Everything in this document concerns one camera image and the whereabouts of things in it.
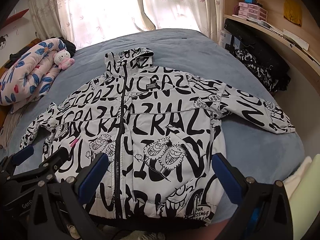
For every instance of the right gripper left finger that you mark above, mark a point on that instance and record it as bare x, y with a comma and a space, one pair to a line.
46, 221

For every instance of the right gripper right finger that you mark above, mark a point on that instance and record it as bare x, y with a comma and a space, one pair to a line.
263, 210

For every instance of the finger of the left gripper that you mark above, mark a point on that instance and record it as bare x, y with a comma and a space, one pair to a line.
9, 164
45, 166

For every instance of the white black graffiti print jacket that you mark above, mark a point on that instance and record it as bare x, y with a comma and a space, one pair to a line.
159, 128

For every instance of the black white patterned clothes pile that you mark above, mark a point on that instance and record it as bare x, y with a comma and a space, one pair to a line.
258, 57

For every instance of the white fluffy cloth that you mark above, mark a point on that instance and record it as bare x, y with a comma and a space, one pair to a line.
303, 192

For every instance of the grey-blue fleece bed blanket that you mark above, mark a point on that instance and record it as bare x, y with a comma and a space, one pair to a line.
253, 150

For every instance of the hello kitty plush toy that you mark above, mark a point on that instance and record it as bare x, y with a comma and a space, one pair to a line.
63, 59

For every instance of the black knit garment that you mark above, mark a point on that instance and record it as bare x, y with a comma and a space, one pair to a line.
70, 47

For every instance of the left floral sheer curtain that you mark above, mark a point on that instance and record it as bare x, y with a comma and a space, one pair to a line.
53, 18

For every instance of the floral sheer curtain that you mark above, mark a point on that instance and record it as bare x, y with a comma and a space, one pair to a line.
205, 16
53, 18

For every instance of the papers on shelf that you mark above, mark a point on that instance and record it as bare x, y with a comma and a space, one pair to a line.
294, 39

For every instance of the white cardboard box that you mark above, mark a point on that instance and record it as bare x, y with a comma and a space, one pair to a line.
225, 39

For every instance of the yellow cloth on shelf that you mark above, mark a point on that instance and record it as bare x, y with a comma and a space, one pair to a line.
292, 11

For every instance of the pink mini drawer box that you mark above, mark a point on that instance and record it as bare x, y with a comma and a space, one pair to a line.
247, 10

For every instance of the right floral sheer curtain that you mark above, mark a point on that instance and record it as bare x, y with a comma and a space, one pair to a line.
205, 16

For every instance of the cartoon face wall sticker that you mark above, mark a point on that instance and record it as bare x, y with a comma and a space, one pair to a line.
3, 41

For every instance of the red wall shelf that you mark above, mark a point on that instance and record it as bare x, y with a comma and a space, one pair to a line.
14, 17

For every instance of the wooden wall shelf unit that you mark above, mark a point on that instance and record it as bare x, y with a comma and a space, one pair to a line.
306, 63

